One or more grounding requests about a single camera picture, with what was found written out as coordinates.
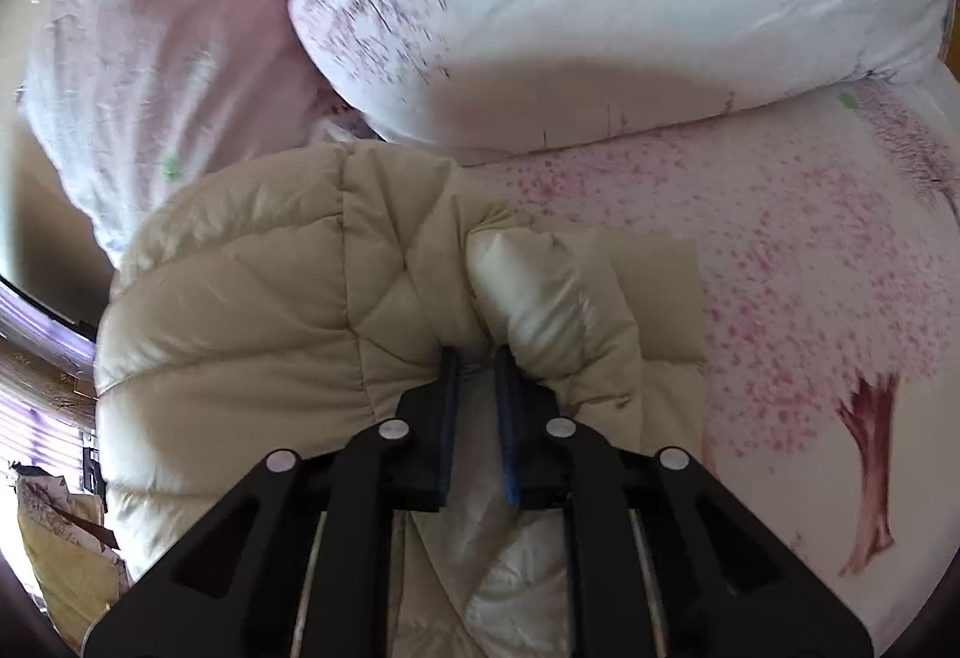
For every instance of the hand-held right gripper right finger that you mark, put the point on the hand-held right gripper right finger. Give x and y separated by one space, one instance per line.
508 433

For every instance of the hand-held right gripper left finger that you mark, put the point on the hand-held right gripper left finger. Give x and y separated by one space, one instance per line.
448 433

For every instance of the beige quilted puffer jacket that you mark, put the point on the beige quilted puffer jacket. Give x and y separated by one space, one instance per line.
247 313

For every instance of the pink tree print bedsheet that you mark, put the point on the pink tree print bedsheet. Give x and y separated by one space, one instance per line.
787 328

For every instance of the yellow cloth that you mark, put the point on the yellow cloth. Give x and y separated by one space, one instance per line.
67 553

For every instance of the pink edged tree print pillow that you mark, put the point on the pink edged tree print pillow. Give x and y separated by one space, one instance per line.
637 28

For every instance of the large crinkled floral pillow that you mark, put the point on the large crinkled floral pillow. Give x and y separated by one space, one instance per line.
150 66

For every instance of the wooden bed frame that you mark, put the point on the wooden bed frame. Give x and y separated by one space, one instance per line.
37 380

